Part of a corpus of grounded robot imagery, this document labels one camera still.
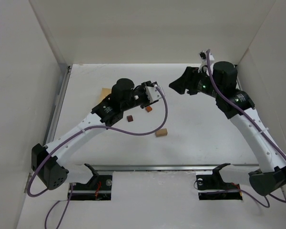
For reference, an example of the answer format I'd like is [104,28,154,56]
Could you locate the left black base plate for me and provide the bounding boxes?
[67,173,112,201]

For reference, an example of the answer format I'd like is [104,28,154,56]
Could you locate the dark brown wood block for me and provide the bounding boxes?
[126,115,133,122]

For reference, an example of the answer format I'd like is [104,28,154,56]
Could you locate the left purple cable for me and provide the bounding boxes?
[26,86,169,229]

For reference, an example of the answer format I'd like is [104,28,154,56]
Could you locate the light tan wood block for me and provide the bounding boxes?
[155,128,168,137]

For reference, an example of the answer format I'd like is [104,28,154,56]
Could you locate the light wooden box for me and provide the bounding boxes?
[99,88,112,103]

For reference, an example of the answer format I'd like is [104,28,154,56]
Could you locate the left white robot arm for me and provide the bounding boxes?
[31,78,162,190]

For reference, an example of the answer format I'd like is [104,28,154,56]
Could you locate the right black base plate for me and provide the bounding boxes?
[194,174,243,200]

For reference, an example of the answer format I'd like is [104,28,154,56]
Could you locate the metal front rail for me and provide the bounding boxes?
[69,164,258,172]

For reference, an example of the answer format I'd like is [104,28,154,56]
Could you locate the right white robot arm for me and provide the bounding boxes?
[169,62,286,196]

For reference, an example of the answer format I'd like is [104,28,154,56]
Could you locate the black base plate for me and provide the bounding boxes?
[194,174,243,200]
[67,173,112,201]

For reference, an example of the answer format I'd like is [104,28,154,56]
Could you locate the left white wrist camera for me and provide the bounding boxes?
[145,86,162,103]

